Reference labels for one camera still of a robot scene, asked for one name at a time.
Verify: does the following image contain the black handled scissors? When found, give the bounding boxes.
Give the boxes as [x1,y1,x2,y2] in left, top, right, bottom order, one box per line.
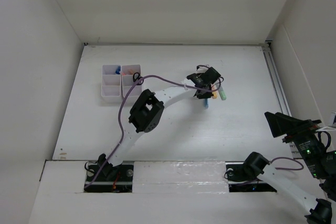
[132,72,144,86]

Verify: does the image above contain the green highlighter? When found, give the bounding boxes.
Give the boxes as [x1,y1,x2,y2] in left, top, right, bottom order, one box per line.
[217,84,227,101]

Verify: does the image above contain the orange highlighter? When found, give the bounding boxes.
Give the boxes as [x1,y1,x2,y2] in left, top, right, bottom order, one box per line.
[212,84,217,99]

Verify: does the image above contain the clear glue bottle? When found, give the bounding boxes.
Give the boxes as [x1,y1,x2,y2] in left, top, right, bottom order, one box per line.
[115,66,121,75]

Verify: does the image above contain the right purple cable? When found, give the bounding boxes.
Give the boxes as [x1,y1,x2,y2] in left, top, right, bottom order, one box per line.
[270,157,306,170]

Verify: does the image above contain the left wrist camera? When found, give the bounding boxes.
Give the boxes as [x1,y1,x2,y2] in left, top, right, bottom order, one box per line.
[196,65,209,73]

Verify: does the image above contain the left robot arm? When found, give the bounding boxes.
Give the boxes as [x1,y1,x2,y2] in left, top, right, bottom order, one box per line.
[94,65,224,180]

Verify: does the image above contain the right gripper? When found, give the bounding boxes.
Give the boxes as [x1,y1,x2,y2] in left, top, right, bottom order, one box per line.
[264,110,328,177]

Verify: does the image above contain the aluminium side rail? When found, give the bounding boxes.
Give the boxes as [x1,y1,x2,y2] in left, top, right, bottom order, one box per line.
[262,40,307,159]

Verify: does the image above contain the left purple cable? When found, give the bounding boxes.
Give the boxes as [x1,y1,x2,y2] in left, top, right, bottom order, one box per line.
[83,64,224,189]

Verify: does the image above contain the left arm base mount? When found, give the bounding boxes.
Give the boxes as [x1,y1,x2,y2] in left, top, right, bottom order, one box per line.
[83,162,134,193]

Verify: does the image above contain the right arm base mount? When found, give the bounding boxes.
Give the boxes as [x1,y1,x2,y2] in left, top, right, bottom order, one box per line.
[224,163,277,193]

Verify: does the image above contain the white left organizer bin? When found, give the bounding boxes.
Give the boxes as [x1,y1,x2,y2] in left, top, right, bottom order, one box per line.
[101,65,122,103]

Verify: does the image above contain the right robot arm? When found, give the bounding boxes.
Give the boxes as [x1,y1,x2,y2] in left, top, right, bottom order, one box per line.
[242,112,335,223]

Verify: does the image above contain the purple cable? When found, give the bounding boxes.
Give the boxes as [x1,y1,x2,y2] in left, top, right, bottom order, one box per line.
[83,64,224,189]
[270,157,306,170]

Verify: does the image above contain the white right organizer bin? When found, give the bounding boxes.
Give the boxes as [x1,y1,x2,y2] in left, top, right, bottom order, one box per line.
[121,65,142,103]

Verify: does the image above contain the white organizer bin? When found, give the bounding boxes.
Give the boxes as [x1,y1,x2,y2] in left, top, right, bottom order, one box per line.
[101,65,122,103]
[121,65,142,103]

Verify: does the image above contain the blue correction tape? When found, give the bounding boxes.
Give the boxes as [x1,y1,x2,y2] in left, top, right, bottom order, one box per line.
[204,99,209,109]

